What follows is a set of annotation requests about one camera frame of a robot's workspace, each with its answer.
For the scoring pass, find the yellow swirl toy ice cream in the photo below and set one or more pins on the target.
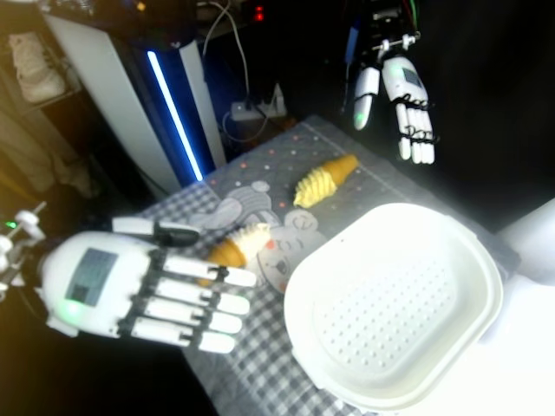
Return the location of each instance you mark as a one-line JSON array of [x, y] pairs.
[[321, 182]]

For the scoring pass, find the white swirl toy ice cream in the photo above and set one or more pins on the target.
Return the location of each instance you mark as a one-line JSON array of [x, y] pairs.
[[234, 253]]

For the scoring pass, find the white shoes on shelf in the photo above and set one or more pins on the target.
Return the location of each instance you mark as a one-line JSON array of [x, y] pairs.
[[37, 69]]

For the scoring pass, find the white perforated plastic basin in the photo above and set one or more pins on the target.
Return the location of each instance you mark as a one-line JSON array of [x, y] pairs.
[[390, 312]]

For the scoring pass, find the grey quilt with bear print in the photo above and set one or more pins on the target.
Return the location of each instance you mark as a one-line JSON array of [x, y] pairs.
[[269, 359]]

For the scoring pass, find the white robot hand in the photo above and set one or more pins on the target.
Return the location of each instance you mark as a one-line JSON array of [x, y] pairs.
[[401, 80], [93, 281]]

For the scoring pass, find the blue stick-shaped object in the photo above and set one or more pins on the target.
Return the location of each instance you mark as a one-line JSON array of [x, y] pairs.
[[352, 41]]

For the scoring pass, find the black device with red lights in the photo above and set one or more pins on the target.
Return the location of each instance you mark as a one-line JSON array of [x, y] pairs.
[[259, 12]]

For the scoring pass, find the white power strip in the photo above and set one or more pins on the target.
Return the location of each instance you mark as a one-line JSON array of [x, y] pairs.
[[243, 112]]

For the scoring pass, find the white plug adapter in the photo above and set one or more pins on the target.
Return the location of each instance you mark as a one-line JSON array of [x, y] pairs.
[[277, 97]]

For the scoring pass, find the white tower with blue light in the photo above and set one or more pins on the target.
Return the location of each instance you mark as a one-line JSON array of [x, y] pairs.
[[112, 99]]

